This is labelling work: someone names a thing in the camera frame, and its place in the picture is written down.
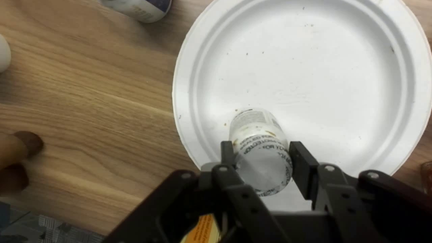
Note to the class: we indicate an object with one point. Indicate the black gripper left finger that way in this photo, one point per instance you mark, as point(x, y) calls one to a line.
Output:
point(237, 198)

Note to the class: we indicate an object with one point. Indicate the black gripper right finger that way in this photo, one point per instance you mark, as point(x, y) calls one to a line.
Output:
point(332, 203)

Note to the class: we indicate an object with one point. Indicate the white paper plate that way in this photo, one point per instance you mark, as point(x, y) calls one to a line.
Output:
point(314, 68)

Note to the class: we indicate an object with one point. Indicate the white foam cup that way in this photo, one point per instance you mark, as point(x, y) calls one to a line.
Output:
point(2, 53)

